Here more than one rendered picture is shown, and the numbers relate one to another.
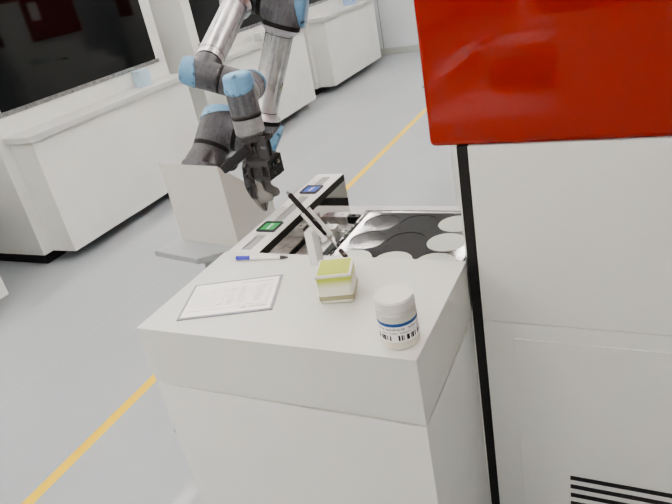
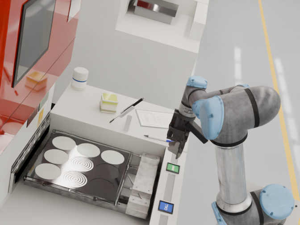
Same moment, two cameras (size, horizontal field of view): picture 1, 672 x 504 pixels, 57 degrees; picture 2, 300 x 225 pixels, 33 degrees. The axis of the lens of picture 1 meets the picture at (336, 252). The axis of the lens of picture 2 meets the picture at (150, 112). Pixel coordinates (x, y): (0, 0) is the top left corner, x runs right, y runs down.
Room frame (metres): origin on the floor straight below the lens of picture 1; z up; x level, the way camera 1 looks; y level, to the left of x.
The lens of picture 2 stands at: (3.04, -0.82, 2.14)
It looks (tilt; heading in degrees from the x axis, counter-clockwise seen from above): 28 degrees down; 151
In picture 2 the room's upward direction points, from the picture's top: 16 degrees clockwise
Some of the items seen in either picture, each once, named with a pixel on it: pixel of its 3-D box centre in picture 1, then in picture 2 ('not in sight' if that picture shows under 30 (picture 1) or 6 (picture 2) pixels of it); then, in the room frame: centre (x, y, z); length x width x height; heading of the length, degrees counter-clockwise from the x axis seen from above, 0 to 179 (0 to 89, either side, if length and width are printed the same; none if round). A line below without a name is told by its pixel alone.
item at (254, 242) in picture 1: (296, 230); (165, 200); (1.68, 0.10, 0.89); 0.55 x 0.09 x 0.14; 151
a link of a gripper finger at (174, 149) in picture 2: (270, 192); (174, 150); (1.57, 0.14, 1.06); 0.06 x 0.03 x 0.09; 61
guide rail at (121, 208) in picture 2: not in sight; (85, 197); (1.58, -0.19, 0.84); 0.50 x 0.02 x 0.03; 61
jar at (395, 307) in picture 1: (396, 316); (79, 78); (0.92, -0.08, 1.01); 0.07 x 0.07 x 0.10
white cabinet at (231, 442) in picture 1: (385, 403); not in sight; (1.43, -0.05, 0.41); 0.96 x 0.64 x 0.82; 151
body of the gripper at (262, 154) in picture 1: (259, 156); (181, 126); (1.56, 0.14, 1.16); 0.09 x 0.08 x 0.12; 61
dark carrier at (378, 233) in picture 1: (406, 241); (81, 164); (1.45, -0.18, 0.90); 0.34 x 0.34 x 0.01; 61
